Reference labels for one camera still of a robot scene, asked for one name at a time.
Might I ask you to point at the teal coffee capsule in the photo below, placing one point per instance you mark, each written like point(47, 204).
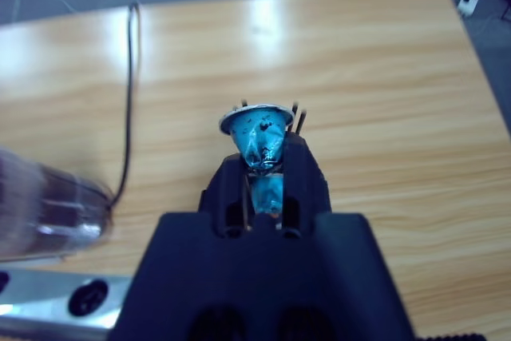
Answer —
point(266, 197)
point(255, 137)

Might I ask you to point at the black capsule stand with rods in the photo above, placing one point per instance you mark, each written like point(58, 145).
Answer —
point(304, 119)

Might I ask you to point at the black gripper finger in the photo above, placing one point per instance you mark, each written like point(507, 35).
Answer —
point(225, 193)
point(305, 189)

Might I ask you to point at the white plug adapter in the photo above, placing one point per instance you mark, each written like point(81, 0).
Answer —
point(468, 1)

